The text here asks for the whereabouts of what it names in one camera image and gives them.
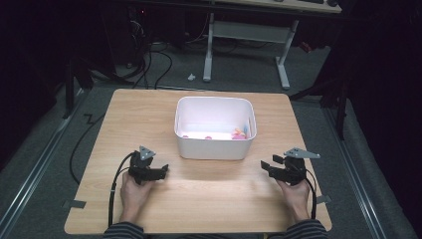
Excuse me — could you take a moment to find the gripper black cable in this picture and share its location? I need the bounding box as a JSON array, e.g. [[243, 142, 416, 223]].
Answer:
[[304, 168, 318, 221], [106, 151, 137, 227]]

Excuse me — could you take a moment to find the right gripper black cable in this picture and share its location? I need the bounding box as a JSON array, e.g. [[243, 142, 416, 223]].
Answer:
[[304, 168, 318, 221]]

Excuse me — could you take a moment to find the black metal stand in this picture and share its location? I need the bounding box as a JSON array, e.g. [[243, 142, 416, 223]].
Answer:
[[62, 59, 95, 120], [288, 74, 350, 141]]

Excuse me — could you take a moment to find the metal floor rail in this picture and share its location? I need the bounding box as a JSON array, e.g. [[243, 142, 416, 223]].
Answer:
[[0, 91, 88, 231], [321, 105, 390, 239]]

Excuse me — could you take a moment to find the person's left hand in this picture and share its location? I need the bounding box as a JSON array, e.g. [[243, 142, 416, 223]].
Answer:
[[118, 171, 156, 224]]

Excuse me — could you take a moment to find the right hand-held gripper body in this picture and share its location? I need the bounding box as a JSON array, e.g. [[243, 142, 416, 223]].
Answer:
[[278, 146, 321, 186]]

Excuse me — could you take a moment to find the person's right hand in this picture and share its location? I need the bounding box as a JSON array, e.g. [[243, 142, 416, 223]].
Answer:
[[276, 178, 315, 223]]

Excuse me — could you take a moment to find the desk with white legs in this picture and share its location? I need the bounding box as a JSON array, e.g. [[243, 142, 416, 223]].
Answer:
[[202, 0, 343, 91]]

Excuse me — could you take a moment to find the bundle of black cables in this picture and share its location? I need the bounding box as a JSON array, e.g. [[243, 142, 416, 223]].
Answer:
[[125, 13, 174, 90]]

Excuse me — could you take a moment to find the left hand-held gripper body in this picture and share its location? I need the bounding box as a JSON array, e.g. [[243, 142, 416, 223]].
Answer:
[[127, 144, 159, 185]]

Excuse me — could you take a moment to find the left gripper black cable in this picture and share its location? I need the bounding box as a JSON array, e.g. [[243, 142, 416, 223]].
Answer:
[[106, 151, 137, 227]]

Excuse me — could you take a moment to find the orange and pink toy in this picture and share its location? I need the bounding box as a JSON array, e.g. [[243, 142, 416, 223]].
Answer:
[[231, 127, 247, 140]]

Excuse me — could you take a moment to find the white plastic bin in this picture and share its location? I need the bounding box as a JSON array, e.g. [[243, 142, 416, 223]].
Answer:
[[173, 96, 258, 161]]

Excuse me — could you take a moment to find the black floor cable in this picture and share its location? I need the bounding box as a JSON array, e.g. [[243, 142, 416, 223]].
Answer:
[[69, 113, 106, 186]]

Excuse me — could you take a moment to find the dark computer tower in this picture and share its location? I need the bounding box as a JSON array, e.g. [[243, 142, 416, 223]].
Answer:
[[101, 4, 151, 68]]

